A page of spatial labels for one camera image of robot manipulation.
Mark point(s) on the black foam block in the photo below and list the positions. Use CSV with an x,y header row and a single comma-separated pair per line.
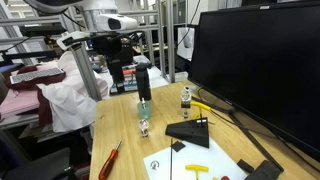
x,y
265,171

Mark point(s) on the black horizontal bar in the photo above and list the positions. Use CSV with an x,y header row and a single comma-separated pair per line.
x,y
26,56

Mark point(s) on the small black square pad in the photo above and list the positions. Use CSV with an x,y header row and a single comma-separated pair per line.
x,y
178,146

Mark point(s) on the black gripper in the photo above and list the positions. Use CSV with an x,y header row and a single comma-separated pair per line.
x,y
107,46

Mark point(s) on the dark grey office chair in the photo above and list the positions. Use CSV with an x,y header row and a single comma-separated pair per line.
x,y
36,163

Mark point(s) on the grey computer keyboard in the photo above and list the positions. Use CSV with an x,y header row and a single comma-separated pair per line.
x,y
36,75

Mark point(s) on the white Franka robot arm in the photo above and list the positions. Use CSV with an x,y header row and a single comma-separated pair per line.
x,y
106,10

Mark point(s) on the large black computer monitor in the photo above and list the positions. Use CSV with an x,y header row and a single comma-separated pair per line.
x,y
260,66

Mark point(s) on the stacked red blue boxes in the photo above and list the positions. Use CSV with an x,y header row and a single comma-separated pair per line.
x,y
130,85

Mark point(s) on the white cloth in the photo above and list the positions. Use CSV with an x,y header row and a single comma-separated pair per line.
x,y
71,100

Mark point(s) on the black insulated water bottle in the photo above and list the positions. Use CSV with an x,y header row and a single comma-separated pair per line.
x,y
143,81

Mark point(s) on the white sheet mat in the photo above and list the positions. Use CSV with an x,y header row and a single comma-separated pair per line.
x,y
200,156

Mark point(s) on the black monitor stand leg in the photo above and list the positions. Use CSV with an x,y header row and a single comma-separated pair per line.
x,y
246,133

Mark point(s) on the small clear glass bottle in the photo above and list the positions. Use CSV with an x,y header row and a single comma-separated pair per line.
x,y
143,128

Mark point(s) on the teal plastic cup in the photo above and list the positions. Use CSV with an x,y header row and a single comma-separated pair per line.
x,y
144,112

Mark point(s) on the maroon cloth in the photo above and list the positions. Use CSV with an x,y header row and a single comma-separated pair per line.
x,y
45,110

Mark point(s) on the small black block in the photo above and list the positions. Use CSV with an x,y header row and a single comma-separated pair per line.
x,y
245,165

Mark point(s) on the pink cloth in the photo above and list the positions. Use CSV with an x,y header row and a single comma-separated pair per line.
x,y
16,100

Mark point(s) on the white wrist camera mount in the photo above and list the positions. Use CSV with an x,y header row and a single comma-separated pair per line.
x,y
71,39

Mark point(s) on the black triangular tool rack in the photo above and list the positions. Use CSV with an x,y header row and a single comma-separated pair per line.
x,y
193,133

